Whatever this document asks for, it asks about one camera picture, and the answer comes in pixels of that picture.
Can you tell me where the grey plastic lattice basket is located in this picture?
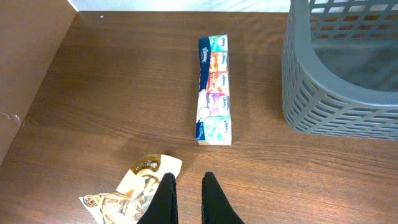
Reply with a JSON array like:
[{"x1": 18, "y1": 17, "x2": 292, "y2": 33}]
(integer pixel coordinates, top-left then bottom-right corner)
[{"x1": 282, "y1": 0, "x2": 397, "y2": 141}]

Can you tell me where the colourful tissue pack strip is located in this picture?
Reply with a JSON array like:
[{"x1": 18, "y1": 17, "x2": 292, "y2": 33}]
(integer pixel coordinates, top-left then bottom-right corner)
[{"x1": 195, "y1": 34, "x2": 232, "y2": 146}]

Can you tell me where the beige snack bag left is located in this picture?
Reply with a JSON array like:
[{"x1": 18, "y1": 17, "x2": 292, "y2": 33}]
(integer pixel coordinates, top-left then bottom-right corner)
[{"x1": 79, "y1": 154, "x2": 182, "y2": 224}]

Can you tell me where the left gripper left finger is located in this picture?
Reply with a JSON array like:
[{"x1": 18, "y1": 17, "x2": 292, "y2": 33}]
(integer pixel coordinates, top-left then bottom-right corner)
[{"x1": 137, "y1": 173, "x2": 178, "y2": 224}]

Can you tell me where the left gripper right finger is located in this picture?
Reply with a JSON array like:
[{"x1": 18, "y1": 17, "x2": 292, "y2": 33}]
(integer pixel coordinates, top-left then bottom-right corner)
[{"x1": 201, "y1": 172, "x2": 244, "y2": 224}]

